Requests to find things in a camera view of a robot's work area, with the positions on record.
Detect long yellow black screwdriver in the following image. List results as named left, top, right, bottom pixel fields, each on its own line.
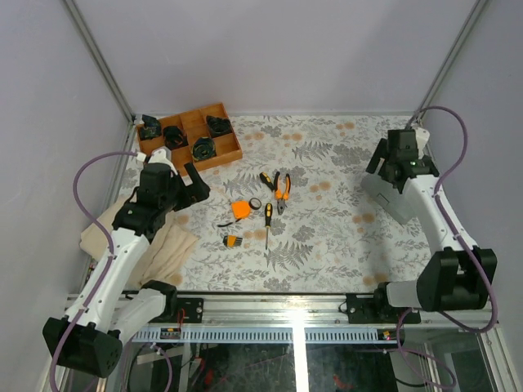
left=264, top=203, right=273, bottom=250

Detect black tape roll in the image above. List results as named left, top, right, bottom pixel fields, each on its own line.
left=248, top=198, right=262, bottom=211

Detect orange hex key set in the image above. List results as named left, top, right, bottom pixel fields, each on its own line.
left=222, top=235, right=243, bottom=248

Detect short yellow black screwdriver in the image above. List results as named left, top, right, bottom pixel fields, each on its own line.
left=259, top=172, right=275, bottom=192

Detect grey plastic tool case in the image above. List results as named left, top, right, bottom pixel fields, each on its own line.
left=361, top=174, right=415, bottom=225

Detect beige cloth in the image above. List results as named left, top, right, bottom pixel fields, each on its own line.
left=79, top=212, right=198, bottom=289

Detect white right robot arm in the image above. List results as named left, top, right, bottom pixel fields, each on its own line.
left=362, top=128, right=498, bottom=323

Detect dark rolled item far left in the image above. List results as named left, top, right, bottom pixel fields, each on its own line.
left=139, top=114, right=162, bottom=140

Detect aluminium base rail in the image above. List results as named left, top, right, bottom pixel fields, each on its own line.
left=60, top=292, right=503, bottom=344

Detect dark rolled item back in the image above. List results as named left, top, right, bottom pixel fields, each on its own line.
left=206, top=115, right=232, bottom=137

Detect orange black pliers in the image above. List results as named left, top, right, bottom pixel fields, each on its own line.
left=273, top=171, right=291, bottom=215

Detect dark rolled item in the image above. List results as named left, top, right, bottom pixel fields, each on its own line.
left=139, top=114, right=162, bottom=140
left=191, top=137, right=216, bottom=162
left=206, top=115, right=232, bottom=137
left=163, top=126, right=187, bottom=150

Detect dark rolled item centre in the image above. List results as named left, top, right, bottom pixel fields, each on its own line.
left=191, top=137, right=216, bottom=162

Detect wooden compartment tray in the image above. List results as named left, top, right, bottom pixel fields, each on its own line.
left=136, top=103, right=243, bottom=176

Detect orange tape measure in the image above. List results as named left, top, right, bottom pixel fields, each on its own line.
left=231, top=200, right=252, bottom=221

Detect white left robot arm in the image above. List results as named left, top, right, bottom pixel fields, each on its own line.
left=42, top=147, right=210, bottom=378

